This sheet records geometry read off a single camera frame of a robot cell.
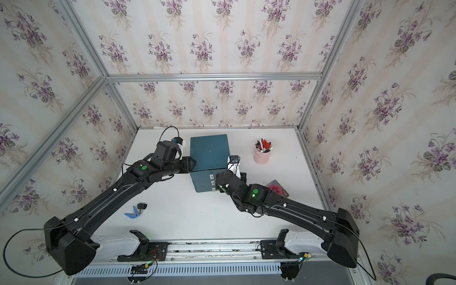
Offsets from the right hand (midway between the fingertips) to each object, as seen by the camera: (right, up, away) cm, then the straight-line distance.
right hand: (226, 175), depth 75 cm
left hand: (-14, +4, +2) cm, 15 cm away
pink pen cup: (+19, +6, +21) cm, 29 cm away
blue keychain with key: (-42, -19, +7) cm, 47 cm away
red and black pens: (+21, +13, +23) cm, 33 cm away
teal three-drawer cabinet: (-8, +8, +3) cm, 12 cm away
